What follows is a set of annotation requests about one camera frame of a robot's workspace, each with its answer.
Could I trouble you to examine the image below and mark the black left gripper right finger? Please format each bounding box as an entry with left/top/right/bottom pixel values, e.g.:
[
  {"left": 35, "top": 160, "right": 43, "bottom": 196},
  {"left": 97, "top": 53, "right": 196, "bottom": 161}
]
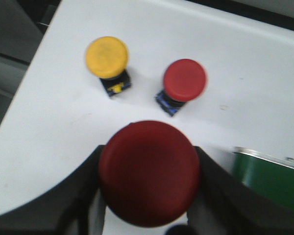
[{"left": 187, "top": 146, "right": 294, "bottom": 235}]

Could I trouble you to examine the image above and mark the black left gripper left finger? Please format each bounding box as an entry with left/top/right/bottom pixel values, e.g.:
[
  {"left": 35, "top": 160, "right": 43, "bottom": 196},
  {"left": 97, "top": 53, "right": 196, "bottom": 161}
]
[{"left": 0, "top": 145, "right": 106, "bottom": 235}]

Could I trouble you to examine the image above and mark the red mushroom push button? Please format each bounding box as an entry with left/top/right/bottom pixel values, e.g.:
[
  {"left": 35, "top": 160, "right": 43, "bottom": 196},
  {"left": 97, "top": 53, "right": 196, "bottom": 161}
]
[
  {"left": 155, "top": 59, "right": 208, "bottom": 117},
  {"left": 98, "top": 120, "right": 200, "bottom": 227}
]

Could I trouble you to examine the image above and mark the green conveyor belt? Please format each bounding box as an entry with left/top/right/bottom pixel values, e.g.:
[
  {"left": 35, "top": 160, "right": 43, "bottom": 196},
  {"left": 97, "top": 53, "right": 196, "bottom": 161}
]
[{"left": 231, "top": 147, "right": 294, "bottom": 211}]

